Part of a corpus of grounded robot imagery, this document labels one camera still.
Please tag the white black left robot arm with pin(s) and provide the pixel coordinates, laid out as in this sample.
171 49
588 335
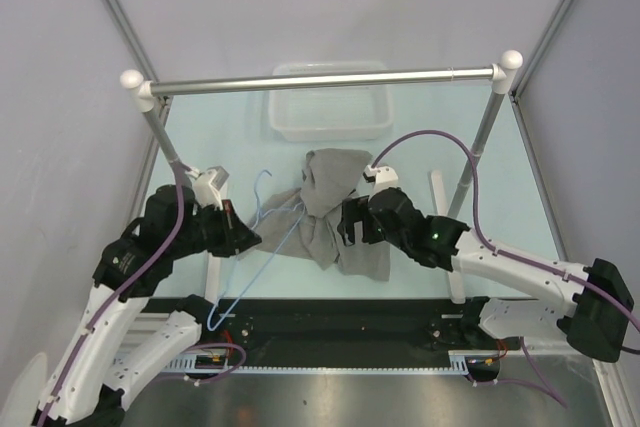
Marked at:
90 386

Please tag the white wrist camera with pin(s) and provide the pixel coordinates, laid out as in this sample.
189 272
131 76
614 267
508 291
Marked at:
380 178
209 186

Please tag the silver clothes rack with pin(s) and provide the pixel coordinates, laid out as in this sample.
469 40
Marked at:
200 124

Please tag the white slotted cable duct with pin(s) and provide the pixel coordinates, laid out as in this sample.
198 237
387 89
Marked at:
207 365

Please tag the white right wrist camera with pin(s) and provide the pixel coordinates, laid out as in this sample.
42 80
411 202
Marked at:
380 178

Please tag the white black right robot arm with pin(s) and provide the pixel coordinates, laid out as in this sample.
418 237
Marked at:
590 305

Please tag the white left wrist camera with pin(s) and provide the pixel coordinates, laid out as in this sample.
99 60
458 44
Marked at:
209 186

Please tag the grey t shirt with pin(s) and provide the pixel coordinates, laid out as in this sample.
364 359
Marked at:
302 222

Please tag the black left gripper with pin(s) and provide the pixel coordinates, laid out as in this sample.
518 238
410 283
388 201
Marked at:
237 235

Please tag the white perforated plastic basket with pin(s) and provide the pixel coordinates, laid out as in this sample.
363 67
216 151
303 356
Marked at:
349 113

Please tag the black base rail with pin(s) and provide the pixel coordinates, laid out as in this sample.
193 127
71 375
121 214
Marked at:
370 332

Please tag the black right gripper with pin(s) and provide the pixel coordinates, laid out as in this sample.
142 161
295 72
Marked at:
355 210

